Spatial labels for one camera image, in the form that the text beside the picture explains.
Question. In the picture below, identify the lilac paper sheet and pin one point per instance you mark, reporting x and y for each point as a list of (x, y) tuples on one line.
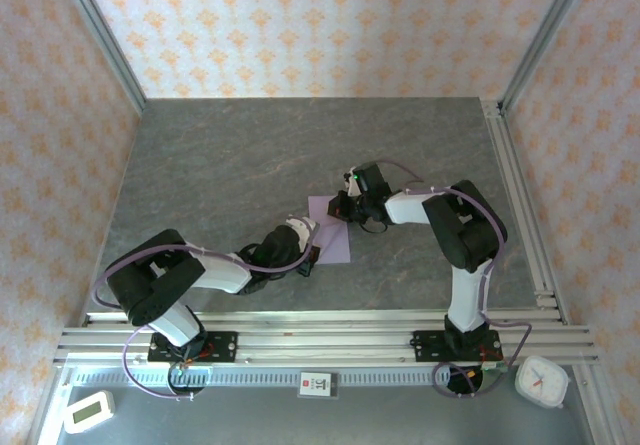
[(332, 245)]

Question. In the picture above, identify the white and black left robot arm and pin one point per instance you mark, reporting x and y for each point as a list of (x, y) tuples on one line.
[(225, 272)]

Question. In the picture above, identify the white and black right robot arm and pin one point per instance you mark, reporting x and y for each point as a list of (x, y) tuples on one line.
[(405, 210)]

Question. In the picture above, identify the white label card red mark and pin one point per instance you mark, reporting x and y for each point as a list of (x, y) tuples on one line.
[(317, 384)]

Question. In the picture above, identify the white digital timer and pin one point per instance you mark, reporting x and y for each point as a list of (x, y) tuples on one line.
[(87, 412)]

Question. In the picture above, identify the white analog clock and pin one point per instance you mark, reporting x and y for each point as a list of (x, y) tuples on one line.
[(542, 381)]

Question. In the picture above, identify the aluminium mounting rail frame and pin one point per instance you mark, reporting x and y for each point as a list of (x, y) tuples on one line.
[(325, 337)]

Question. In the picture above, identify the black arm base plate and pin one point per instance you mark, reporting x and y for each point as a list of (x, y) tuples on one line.
[(425, 347), (225, 347)]

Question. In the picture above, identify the aluminium side rail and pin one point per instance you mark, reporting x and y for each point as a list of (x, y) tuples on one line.
[(517, 190)]

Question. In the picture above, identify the aluminium frame post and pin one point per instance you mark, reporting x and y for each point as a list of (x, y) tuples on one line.
[(540, 40), (106, 40)]

